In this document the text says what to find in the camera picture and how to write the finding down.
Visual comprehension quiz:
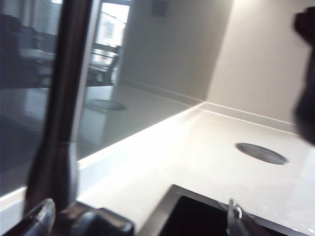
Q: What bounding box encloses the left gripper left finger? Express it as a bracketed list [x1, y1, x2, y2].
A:
[21, 198, 56, 236]

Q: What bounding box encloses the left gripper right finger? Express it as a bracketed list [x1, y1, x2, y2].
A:
[226, 198, 247, 236]

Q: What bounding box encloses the steel faucet lever handle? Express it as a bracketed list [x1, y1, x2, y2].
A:
[58, 201, 135, 236]

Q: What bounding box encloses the black undermount sink basin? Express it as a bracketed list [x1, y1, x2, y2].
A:
[136, 184, 315, 236]

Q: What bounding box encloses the stainless steel gooseneck faucet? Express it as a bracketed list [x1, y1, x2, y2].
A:
[23, 0, 102, 218]

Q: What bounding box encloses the round grey countertop cover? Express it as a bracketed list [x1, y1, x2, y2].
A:
[235, 142, 289, 165]

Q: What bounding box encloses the white stone upstand ledge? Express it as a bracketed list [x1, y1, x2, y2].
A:
[0, 101, 208, 228]

